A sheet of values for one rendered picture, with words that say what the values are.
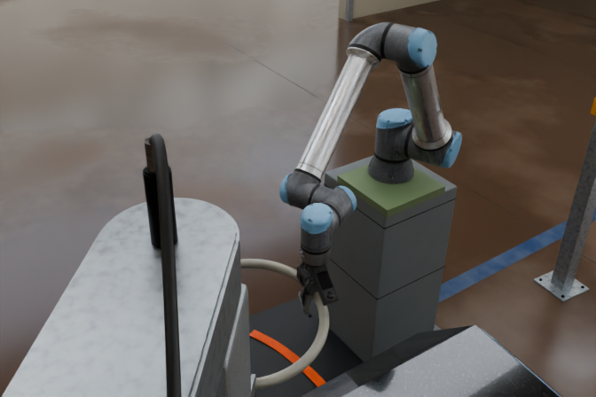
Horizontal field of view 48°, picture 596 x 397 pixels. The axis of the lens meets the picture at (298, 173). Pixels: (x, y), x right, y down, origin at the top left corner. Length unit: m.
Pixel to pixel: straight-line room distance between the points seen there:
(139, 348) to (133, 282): 0.13
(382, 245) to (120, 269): 1.80
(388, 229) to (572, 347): 1.24
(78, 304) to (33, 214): 3.40
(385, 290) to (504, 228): 1.48
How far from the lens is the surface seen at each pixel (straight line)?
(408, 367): 2.05
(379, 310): 2.91
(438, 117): 2.45
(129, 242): 1.05
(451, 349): 2.13
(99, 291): 0.96
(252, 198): 4.23
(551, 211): 4.43
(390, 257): 2.76
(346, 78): 2.13
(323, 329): 1.96
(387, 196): 2.65
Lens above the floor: 2.31
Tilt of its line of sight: 31 degrees down
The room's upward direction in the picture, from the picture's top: 1 degrees clockwise
